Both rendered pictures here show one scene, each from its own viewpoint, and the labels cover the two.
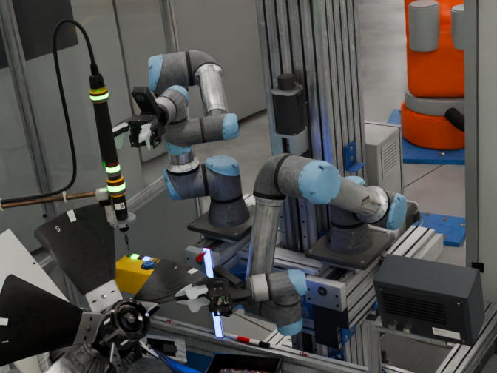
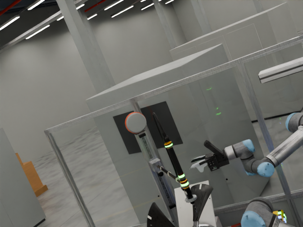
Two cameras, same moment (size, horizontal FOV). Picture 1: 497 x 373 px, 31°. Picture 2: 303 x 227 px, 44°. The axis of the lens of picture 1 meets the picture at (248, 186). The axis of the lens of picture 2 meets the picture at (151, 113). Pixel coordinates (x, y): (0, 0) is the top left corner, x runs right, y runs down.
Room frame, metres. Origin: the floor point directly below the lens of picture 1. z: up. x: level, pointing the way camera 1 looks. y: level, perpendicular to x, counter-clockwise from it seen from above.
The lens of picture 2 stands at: (1.69, -1.69, 2.34)
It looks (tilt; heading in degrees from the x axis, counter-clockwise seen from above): 9 degrees down; 80
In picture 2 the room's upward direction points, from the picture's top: 23 degrees counter-clockwise
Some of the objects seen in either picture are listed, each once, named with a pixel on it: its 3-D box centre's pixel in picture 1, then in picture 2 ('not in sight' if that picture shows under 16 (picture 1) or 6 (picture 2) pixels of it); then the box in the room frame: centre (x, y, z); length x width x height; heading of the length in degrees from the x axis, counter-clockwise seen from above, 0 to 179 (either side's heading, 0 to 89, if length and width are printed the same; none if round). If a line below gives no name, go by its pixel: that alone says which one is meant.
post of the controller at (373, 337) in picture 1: (373, 345); not in sight; (2.10, -0.30, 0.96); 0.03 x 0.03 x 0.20; 57
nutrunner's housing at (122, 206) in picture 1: (109, 150); (178, 168); (2.09, 0.34, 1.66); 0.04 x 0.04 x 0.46
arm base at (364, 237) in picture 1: (349, 230); not in sight; (2.57, -0.31, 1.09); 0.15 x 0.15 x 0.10
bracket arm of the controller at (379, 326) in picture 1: (406, 329); not in sight; (2.04, -0.39, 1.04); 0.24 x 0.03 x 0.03; 57
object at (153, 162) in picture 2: not in sight; (156, 165); (2.06, 0.96, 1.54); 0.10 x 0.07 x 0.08; 92
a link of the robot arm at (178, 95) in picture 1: (171, 103); (243, 148); (2.44, 0.19, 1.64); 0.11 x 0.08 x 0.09; 157
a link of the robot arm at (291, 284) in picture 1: (286, 285); not in sight; (2.13, -0.07, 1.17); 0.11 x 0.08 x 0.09; 94
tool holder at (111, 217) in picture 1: (116, 206); (187, 191); (2.08, 0.35, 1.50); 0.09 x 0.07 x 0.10; 92
